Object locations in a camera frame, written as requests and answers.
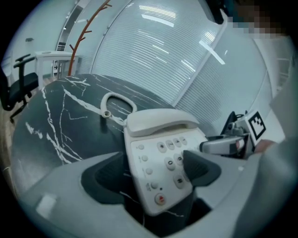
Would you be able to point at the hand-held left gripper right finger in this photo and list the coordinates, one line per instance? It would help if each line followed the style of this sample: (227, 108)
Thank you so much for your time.
(221, 197)

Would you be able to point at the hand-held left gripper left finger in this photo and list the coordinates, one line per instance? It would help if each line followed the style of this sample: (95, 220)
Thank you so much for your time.
(69, 209)

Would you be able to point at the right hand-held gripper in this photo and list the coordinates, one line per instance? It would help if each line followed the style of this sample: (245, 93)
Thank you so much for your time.
(256, 126)

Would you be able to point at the white telephone base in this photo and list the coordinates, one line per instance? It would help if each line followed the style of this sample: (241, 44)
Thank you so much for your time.
(167, 186)

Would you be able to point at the white telephone handset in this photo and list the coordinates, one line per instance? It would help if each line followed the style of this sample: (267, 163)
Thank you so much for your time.
(160, 120)

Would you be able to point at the person's right forearm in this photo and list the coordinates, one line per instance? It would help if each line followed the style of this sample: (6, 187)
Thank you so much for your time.
(265, 146)

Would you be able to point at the black high-back office chair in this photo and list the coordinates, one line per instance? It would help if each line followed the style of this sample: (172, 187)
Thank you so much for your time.
(229, 125)

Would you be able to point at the grey printed t-shirt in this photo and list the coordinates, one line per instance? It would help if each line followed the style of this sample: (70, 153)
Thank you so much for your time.
(279, 186)

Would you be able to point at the round black marble table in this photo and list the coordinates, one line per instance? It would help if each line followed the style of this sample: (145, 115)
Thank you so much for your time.
(69, 130)

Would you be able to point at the white window blinds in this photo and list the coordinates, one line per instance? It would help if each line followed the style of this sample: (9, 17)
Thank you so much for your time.
(163, 58)

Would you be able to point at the black office chair with armrests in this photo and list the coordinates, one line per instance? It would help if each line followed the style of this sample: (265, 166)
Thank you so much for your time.
(22, 86)

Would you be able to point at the orange coat stand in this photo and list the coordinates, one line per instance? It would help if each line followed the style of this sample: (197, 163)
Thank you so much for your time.
(72, 65)

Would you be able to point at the white rectangular desk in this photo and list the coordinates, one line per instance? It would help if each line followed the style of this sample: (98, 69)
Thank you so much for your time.
(58, 55)

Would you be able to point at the black head camera mount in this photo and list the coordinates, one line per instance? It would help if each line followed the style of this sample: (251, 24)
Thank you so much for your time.
(217, 11)

